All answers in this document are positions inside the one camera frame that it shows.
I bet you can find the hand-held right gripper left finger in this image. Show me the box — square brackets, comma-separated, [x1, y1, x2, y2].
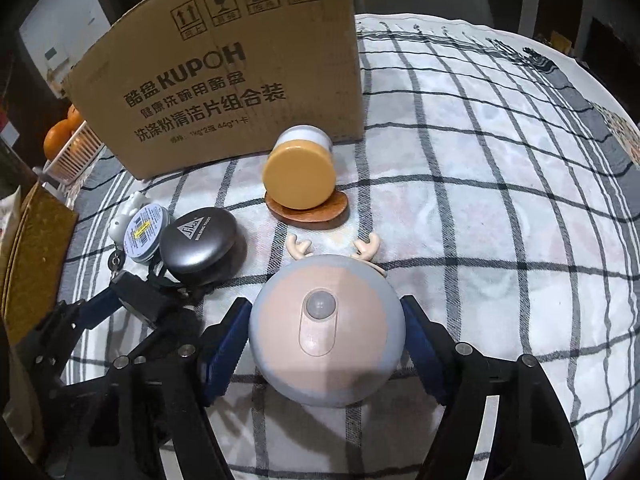
[65, 296, 252, 480]

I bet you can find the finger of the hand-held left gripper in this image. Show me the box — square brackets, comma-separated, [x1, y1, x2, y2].
[107, 305, 203, 361]
[30, 270, 172, 361]

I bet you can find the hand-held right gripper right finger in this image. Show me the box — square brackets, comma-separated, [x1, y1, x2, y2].
[400, 295, 588, 480]

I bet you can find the round deer night light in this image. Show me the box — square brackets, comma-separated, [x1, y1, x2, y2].
[248, 234, 406, 407]

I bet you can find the black round case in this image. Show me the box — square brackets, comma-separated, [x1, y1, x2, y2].
[159, 207, 248, 291]

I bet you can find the white rabbit figurine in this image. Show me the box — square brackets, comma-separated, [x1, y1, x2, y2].
[109, 191, 151, 246]

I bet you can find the brown cardboard box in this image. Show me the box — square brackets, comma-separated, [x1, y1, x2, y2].
[65, 0, 368, 181]

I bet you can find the round labelled tin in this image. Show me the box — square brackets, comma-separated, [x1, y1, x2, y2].
[122, 203, 173, 264]

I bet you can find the printed tissue pack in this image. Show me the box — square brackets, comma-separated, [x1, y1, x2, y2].
[0, 187, 23, 261]

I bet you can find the white plastic basket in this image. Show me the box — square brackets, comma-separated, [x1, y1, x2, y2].
[42, 120, 106, 183]

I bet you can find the round wooden coaster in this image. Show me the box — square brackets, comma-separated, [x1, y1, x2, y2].
[265, 187, 349, 232]

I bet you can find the white jar with yellow lid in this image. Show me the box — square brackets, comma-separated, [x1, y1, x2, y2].
[262, 125, 337, 210]

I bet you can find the floral table cover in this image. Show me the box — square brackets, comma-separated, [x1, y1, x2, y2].
[595, 102, 640, 166]

